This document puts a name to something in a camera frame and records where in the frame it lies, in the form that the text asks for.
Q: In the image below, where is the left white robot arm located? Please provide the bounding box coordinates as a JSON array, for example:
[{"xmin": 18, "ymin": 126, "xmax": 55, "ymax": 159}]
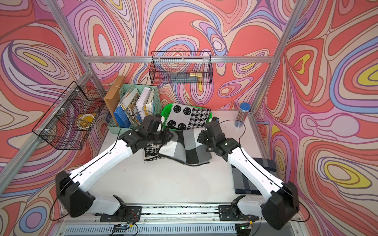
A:
[{"xmin": 55, "ymin": 115, "xmax": 173, "ymax": 221}]

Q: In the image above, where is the grey black checked scarf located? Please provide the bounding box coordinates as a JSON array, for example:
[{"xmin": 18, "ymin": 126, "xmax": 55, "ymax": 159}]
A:
[{"xmin": 158, "ymin": 128, "xmax": 212, "ymax": 166}]

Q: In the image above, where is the smiley houndstooth scarf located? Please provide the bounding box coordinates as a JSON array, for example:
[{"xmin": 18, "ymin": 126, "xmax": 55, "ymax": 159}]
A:
[{"xmin": 164, "ymin": 102, "xmax": 212, "ymax": 131}]

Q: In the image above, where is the clear bottle blue cap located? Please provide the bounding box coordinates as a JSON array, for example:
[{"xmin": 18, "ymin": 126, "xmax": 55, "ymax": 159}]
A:
[{"xmin": 235, "ymin": 102, "xmax": 251, "ymax": 127}]

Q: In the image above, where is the black wire basket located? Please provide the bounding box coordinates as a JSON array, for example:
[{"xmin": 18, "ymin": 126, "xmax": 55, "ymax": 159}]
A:
[
  {"xmin": 149, "ymin": 50, "xmax": 214, "ymax": 85},
  {"xmin": 32, "ymin": 82, "xmax": 105, "ymax": 150}
]

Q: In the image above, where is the black wire basket back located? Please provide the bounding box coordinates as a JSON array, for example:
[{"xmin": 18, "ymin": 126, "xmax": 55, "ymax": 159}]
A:
[{"xmin": 149, "ymin": 50, "xmax": 214, "ymax": 85}]

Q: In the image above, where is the aluminium frame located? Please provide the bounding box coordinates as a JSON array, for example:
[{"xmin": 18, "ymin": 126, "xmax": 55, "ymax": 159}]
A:
[{"xmin": 1, "ymin": 1, "xmax": 305, "ymax": 191}]

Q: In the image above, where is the green plastic basket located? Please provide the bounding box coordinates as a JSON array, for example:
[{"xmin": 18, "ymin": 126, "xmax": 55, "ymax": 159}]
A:
[{"xmin": 159, "ymin": 103, "xmax": 213, "ymax": 132}]

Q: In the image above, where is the brown cardboard folder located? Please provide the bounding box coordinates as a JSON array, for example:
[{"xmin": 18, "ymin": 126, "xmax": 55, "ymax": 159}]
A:
[{"xmin": 104, "ymin": 76, "xmax": 125, "ymax": 116}]

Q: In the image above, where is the mint green file crate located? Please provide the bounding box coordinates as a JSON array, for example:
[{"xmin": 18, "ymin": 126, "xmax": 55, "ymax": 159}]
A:
[{"xmin": 108, "ymin": 84, "xmax": 162, "ymax": 135}]

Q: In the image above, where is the yellow round item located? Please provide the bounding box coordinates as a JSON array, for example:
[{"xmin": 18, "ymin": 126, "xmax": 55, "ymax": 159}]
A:
[{"xmin": 76, "ymin": 113, "xmax": 95, "ymax": 130}]

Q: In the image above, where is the green circuit board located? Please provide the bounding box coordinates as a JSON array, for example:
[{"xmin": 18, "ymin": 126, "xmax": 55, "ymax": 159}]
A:
[{"xmin": 111, "ymin": 224, "xmax": 132, "ymax": 234}]

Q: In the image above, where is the yellow item in back basket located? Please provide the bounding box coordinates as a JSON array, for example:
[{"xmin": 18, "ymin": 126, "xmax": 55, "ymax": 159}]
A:
[{"xmin": 189, "ymin": 72, "xmax": 203, "ymax": 78}]

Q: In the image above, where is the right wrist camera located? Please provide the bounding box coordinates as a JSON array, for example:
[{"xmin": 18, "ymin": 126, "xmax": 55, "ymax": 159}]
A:
[{"xmin": 209, "ymin": 117, "xmax": 220, "ymax": 123}]

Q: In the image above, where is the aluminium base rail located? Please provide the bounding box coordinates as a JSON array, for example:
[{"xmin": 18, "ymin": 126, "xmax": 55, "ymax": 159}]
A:
[{"xmin": 50, "ymin": 203, "xmax": 309, "ymax": 236}]

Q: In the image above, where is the small houndstooth folded scarf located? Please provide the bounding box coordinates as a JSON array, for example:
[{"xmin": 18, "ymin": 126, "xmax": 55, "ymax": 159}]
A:
[{"xmin": 144, "ymin": 144, "xmax": 165, "ymax": 162}]

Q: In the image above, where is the white book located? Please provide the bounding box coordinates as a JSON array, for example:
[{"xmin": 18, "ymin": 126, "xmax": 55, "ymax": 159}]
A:
[{"xmin": 136, "ymin": 87, "xmax": 154, "ymax": 121}]

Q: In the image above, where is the blue folder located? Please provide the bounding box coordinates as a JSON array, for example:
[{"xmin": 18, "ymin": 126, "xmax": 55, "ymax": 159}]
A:
[{"xmin": 113, "ymin": 106, "xmax": 131, "ymax": 128}]

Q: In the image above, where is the black wire basket left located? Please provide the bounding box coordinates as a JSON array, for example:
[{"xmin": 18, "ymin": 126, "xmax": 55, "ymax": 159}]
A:
[{"xmin": 32, "ymin": 82, "xmax": 105, "ymax": 150}]

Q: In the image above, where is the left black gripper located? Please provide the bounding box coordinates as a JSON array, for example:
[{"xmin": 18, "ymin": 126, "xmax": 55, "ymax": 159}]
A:
[{"xmin": 145, "ymin": 128, "xmax": 174, "ymax": 147}]

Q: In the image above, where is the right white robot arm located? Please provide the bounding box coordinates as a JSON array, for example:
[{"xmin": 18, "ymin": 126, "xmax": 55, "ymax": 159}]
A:
[{"xmin": 197, "ymin": 117, "xmax": 300, "ymax": 230}]

